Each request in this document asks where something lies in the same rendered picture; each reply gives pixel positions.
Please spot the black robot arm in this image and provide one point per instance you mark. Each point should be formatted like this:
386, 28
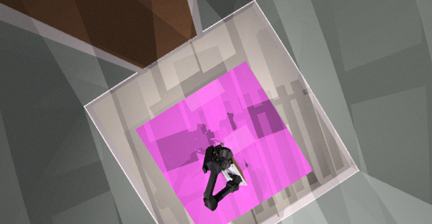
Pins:
211, 201

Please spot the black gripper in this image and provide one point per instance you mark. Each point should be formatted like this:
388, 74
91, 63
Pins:
217, 150

